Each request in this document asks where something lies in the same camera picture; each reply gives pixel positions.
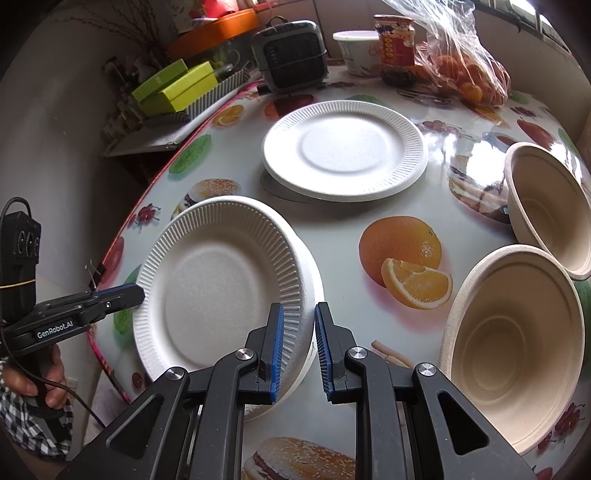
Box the bright green box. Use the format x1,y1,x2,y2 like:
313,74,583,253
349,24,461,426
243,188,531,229
159,62,218,113

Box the person's left hand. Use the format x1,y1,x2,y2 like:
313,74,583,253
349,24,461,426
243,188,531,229
4,344,69,412

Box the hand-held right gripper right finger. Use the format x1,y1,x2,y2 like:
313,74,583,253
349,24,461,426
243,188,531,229
314,302,539,480

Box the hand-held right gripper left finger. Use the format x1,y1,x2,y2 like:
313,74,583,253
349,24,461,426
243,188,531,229
55,302,284,480

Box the grey flat board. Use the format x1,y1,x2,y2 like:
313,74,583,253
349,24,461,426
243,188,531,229
102,115,204,158

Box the fruit print tablecloth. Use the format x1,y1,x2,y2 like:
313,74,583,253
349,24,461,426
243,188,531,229
88,69,591,480

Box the grey corrugated tray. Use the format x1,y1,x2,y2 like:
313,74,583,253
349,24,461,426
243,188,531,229
139,69,245,123

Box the small grey desktop fan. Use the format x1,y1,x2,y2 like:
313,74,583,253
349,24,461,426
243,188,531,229
252,17,329,93

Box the red label glass jar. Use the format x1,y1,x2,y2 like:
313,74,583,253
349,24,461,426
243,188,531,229
373,14,416,86

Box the white foam plate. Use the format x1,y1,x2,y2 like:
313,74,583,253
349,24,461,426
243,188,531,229
133,196,305,398
240,217,325,422
263,168,426,202
262,99,429,195

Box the plastic bag of oranges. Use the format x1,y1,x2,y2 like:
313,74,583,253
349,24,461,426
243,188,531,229
383,0,513,109

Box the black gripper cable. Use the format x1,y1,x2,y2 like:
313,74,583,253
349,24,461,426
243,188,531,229
34,376,109,428

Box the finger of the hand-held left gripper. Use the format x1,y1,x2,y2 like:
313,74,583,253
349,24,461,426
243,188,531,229
69,300,122,326
69,284,146,309

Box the white plastic tub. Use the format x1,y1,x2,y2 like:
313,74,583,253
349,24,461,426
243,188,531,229
332,30,384,77

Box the black binder clip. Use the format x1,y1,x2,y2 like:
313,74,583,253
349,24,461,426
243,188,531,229
85,260,108,291

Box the dried branches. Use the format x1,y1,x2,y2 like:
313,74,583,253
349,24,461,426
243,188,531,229
46,9,171,61

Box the beige pulp bowl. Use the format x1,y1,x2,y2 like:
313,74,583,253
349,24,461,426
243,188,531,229
440,244,586,456
503,141,591,281

